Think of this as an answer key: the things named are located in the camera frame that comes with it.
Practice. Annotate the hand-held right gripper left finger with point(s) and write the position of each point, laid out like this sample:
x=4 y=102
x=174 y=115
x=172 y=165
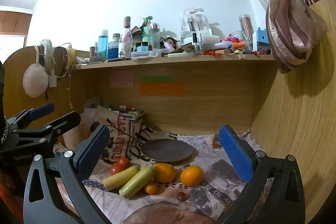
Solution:
x=94 y=150

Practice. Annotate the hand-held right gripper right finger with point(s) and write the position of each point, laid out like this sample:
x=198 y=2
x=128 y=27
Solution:
x=236 y=155

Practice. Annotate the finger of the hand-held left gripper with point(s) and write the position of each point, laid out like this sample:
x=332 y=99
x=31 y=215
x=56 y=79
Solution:
x=65 y=121
x=42 y=109

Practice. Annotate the red tomato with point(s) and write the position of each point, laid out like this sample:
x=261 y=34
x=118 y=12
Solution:
x=124 y=161
x=115 y=169

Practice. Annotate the yellow corn cob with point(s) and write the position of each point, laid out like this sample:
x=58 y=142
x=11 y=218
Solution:
x=137 y=181
x=120 y=178

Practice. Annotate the large orange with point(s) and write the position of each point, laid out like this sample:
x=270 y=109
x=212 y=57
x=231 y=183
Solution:
x=191 y=176
x=164 y=172

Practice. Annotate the dark round plate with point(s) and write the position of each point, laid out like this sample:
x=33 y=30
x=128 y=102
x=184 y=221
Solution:
x=168 y=150

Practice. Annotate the small tangerine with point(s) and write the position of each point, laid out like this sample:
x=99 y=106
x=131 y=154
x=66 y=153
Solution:
x=151 y=188

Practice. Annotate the cream tumbler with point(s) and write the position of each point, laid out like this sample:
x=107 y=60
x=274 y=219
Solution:
x=72 y=138

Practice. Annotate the red lettered printed paper bag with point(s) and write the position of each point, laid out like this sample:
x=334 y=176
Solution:
x=118 y=140

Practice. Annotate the white fluffy puff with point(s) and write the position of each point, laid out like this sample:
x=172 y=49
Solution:
x=35 y=81

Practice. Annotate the white charger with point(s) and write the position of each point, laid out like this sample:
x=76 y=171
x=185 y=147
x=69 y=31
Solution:
x=52 y=81

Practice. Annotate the newspaper print table cover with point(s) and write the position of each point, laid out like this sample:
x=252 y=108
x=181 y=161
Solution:
x=210 y=187

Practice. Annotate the stack of books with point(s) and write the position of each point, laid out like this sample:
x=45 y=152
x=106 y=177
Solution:
x=128 y=116

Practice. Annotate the red white marker pen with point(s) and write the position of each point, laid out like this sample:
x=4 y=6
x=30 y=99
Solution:
x=128 y=107

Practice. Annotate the wooden desk hutch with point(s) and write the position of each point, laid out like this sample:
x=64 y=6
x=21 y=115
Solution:
x=210 y=106

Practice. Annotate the patterned headband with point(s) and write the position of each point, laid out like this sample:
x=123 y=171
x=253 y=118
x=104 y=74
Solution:
x=64 y=56

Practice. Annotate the white furry headband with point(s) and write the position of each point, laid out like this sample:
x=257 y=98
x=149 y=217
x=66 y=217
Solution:
x=48 y=49

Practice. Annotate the small dark red grape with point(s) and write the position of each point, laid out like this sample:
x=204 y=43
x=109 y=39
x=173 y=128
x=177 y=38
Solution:
x=181 y=196

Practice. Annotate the pink sticky note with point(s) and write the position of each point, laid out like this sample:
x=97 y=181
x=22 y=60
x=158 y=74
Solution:
x=122 y=79

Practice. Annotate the white black dotted cloth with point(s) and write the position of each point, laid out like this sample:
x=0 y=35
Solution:
x=170 y=184

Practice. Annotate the blue liquid bottle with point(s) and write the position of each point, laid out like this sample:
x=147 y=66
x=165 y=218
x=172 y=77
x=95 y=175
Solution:
x=103 y=44

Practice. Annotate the jar of blue beads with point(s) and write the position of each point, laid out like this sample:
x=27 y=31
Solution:
x=113 y=49

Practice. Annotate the green sticky note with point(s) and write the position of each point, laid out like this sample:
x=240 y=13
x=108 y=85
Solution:
x=157 y=78

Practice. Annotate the clear glass bottle brown cap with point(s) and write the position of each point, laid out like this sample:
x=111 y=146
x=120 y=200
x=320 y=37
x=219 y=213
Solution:
x=127 y=37

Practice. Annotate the clear plastic box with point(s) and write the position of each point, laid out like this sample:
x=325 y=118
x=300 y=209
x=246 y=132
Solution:
x=145 y=55

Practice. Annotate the blue cream jar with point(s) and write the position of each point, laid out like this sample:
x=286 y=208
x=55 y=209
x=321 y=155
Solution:
x=142 y=48

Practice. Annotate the white squeeze bottle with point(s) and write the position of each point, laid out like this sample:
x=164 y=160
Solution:
x=223 y=44

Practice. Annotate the blue white box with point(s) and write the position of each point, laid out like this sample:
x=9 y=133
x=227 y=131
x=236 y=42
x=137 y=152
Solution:
x=260 y=40

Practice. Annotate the round glass jar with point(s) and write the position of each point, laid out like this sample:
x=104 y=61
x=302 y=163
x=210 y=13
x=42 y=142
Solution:
x=237 y=35

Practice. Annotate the green pump bottle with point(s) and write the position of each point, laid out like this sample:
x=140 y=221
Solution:
x=146 y=29

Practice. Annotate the clear bottle silver cap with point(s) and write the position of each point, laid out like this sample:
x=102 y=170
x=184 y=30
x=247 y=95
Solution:
x=155 y=37

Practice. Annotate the jar of pencils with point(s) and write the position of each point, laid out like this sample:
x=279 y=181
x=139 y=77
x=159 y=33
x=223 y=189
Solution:
x=245 y=27

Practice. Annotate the doll head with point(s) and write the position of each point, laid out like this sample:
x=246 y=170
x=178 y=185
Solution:
x=171 y=42

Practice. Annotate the clear acrylic organizer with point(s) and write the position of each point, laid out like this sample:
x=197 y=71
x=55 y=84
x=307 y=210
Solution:
x=194 y=22

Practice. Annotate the pink brown tied curtain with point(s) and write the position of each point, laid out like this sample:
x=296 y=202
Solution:
x=288 y=24

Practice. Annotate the wooden wall cabinet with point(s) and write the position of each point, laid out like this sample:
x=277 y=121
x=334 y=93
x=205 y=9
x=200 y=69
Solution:
x=13 y=22

